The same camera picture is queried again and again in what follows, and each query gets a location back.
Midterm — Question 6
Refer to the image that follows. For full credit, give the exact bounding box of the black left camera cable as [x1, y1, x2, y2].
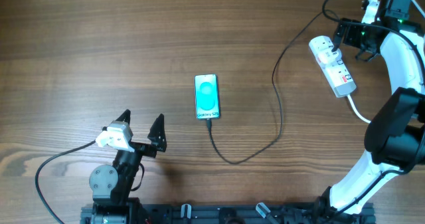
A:
[35, 127, 107, 224]

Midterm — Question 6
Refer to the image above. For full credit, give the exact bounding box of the black right camera cable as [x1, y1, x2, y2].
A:
[321, 0, 425, 218]

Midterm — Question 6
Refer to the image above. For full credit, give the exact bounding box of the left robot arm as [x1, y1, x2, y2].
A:
[80, 110, 167, 224]

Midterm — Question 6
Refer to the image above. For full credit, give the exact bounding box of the black USB charging cable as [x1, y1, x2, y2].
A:
[205, 9, 342, 166]

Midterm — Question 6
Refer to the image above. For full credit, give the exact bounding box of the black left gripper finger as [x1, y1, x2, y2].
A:
[116, 109, 131, 124]
[147, 114, 167, 146]

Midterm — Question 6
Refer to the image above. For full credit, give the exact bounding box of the white power strip cord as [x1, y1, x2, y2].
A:
[346, 0, 425, 124]

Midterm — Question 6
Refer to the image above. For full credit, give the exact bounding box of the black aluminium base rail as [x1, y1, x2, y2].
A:
[80, 202, 376, 224]

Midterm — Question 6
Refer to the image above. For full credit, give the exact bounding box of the white power strip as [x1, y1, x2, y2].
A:
[309, 36, 357, 98]

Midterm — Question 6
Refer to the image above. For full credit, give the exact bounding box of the black camera cable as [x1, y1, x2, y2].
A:
[35, 127, 107, 224]
[321, 0, 425, 218]

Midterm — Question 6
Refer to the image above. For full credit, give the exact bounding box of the teal Galaxy smartphone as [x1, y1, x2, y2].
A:
[194, 74, 220, 120]

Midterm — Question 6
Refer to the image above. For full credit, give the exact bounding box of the white USB charger plug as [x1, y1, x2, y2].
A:
[315, 47, 342, 66]

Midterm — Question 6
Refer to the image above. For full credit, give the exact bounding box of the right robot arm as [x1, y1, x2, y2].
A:
[309, 0, 424, 223]

